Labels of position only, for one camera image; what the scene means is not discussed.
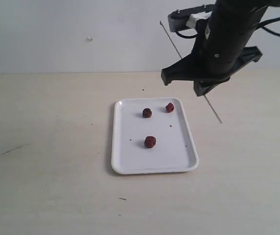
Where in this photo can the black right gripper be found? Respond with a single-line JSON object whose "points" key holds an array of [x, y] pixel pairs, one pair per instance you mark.
{"points": [[219, 52]]}

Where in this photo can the thin metal skewer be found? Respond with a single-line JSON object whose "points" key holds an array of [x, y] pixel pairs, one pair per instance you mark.
{"points": [[205, 97]]}

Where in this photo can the dark brown rounded block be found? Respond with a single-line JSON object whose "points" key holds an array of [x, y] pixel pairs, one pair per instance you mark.
{"points": [[146, 113]]}

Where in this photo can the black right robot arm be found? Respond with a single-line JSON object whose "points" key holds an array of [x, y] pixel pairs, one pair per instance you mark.
{"points": [[267, 11]]}

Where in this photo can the white plastic tray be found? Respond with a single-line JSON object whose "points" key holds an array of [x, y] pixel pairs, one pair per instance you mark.
{"points": [[175, 150]]}

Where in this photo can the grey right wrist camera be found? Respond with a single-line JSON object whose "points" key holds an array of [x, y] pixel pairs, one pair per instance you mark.
{"points": [[184, 19]]}

